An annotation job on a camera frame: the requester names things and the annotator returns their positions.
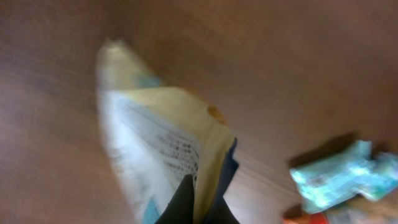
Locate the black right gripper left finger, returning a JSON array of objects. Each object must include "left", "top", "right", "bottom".
[{"left": 156, "top": 174, "right": 195, "bottom": 224}]

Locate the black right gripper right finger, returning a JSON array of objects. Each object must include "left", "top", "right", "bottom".
[{"left": 203, "top": 197, "right": 239, "bottom": 224}]

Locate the cream wipes packet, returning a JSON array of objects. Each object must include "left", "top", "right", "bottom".
[{"left": 96, "top": 40, "right": 239, "bottom": 223}]

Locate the teal snack packet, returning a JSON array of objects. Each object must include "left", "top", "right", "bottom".
[{"left": 290, "top": 140, "right": 397, "bottom": 214}]

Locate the orange spaghetti package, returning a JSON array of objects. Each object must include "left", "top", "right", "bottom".
[{"left": 282, "top": 191, "right": 397, "bottom": 224}]

